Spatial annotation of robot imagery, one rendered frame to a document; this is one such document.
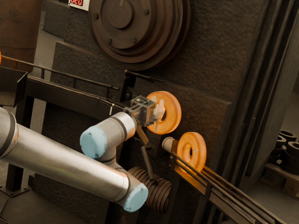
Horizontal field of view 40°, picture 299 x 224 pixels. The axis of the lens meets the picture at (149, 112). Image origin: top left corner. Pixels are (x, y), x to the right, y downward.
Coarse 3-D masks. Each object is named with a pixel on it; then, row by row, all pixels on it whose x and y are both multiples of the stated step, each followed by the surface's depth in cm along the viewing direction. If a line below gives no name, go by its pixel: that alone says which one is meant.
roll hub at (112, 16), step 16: (96, 0) 169; (112, 0) 166; (128, 0) 161; (144, 0) 157; (112, 16) 165; (128, 16) 161; (144, 16) 158; (112, 32) 168; (128, 32) 164; (144, 32) 159; (128, 48) 167
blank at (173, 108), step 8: (152, 96) 148; (160, 96) 146; (168, 96) 144; (168, 104) 145; (176, 104) 144; (168, 112) 145; (176, 112) 143; (160, 120) 150; (168, 120) 146; (176, 120) 144; (152, 128) 150; (160, 128) 148; (168, 128) 146
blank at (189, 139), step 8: (184, 136) 153; (192, 136) 148; (200, 136) 147; (184, 144) 152; (192, 144) 147; (200, 144) 144; (184, 152) 153; (200, 152) 143; (192, 160) 146; (200, 160) 144; (200, 168) 145
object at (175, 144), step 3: (174, 141) 156; (177, 141) 156; (174, 144) 156; (177, 144) 157; (171, 147) 156; (174, 147) 156; (177, 147) 157; (171, 150) 156; (174, 150) 157; (168, 162) 158; (168, 165) 158
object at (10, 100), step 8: (0, 72) 197; (8, 72) 197; (16, 72) 197; (24, 72) 197; (0, 80) 198; (8, 80) 198; (16, 80) 198; (24, 80) 194; (0, 88) 199; (8, 88) 199; (16, 88) 179; (24, 88) 198; (0, 96) 191; (8, 96) 193; (16, 96) 182; (0, 104) 181; (8, 104) 183; (16, 104) 186; (0, 200) 216; (0, 208) 209
